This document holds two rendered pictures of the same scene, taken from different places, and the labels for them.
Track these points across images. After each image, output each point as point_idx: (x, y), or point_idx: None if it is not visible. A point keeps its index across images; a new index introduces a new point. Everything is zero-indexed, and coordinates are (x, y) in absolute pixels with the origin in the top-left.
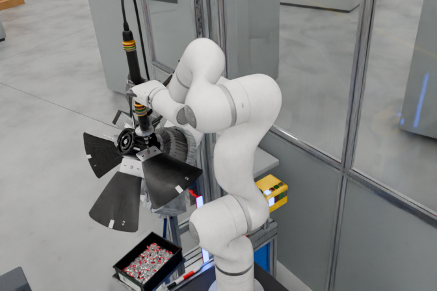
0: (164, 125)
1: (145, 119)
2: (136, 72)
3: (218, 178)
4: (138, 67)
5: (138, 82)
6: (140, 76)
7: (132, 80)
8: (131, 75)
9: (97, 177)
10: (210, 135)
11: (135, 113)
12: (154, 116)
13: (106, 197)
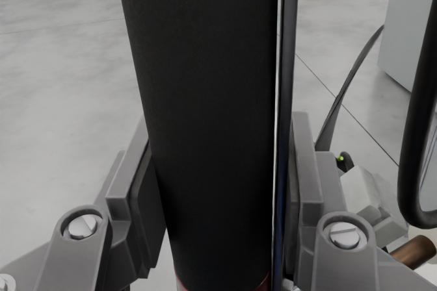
0: (418, 270)
1: None
2: (191, 59)
3: None
4: None
5: (222, 204)
6: (287, 134)
7: (153, 156)
8: (138, 81)
9: (177, 288)
10: None
11: (345, 175)
12: (397, 217)
13: None
